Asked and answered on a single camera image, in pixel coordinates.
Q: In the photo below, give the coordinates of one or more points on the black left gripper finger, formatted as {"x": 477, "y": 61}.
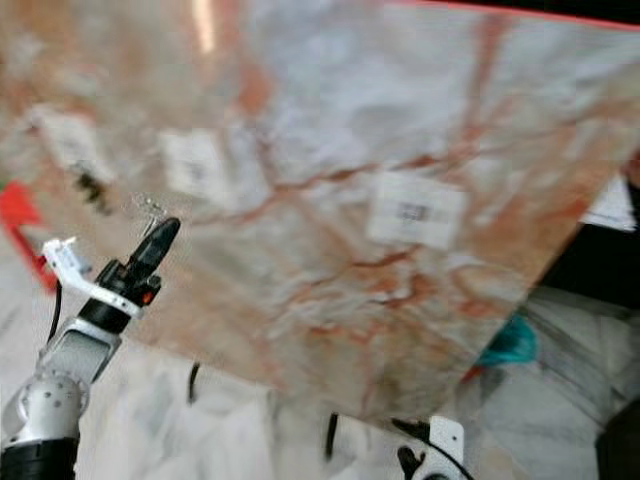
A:
{"x": 147, "y": 246}
{"x": 168, "y": 240}

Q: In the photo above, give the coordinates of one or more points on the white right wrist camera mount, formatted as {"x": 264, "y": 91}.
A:
{"x": 446, "y": 447}

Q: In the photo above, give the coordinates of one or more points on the red plastic stool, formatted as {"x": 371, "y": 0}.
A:
{"x": 15, "y": 205}

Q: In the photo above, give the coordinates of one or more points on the silver key bunch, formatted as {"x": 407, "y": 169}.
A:
{"x": 152, "y": 208}

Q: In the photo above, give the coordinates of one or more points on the short black leg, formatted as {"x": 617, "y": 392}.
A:
{"x": 195, "y": 383}
{"x": 331, "y": 437}

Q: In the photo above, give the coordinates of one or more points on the small black hanging item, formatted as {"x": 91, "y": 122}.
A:
{"x": 93, "y": 188}

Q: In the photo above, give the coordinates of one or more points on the reddish marble slab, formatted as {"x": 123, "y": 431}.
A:
{"x": 310, "y": 300}

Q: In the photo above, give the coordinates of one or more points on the white adhesive hook plate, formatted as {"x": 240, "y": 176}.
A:
{"x": 198, "y": 168}
{"x": 420, "y": 210}
{"x": 68, "y": 140}

